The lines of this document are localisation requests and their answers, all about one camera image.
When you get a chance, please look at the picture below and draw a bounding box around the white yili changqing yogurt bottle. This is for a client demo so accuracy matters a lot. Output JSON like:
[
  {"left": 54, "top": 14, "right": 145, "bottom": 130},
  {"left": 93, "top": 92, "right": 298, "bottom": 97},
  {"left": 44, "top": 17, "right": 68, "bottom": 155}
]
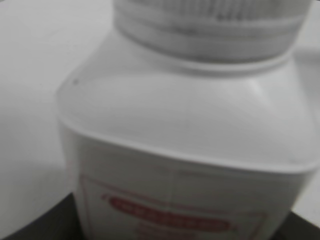
[{"left": 56, "top": 33, "right": 320, "bottom": 240}]

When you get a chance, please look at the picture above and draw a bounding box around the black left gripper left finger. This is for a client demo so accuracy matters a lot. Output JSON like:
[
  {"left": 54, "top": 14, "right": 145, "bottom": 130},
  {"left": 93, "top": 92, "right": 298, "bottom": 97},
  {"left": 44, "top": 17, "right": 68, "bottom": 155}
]
[{"left": 4, "top": 193, "right": 83, "bottom": 240}]

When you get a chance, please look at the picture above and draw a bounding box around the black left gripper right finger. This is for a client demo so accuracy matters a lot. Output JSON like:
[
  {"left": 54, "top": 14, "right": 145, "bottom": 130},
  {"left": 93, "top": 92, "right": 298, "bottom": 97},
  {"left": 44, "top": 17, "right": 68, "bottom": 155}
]
[{"left": 282, "top": 212, "right": 320, "bottom": 240}]

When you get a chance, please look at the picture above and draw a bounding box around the white plastic bottle cap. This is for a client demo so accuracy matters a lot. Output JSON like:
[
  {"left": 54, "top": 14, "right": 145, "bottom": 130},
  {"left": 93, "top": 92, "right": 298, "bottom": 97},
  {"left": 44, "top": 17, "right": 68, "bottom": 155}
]
[{"left": 113, "top": 0, "right": 312, "bottom": 63}]

